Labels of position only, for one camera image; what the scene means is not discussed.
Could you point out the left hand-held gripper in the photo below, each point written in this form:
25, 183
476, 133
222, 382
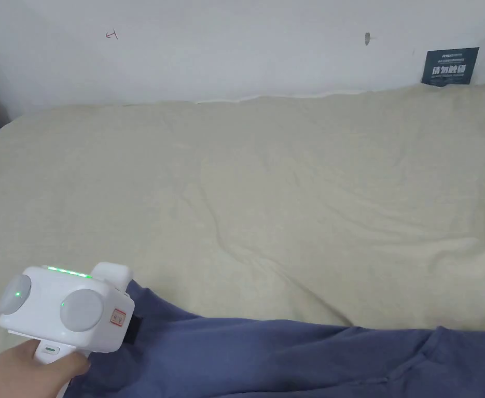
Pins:
55, 306

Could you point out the dark blue shirt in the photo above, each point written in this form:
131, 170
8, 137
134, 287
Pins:
267, 356

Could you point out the person's left hand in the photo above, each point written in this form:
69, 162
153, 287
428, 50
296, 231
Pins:
22, 369

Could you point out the bed with beige sheet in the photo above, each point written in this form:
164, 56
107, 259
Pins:
246, 186

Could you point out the dark blue sign card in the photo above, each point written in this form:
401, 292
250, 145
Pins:
449, 66

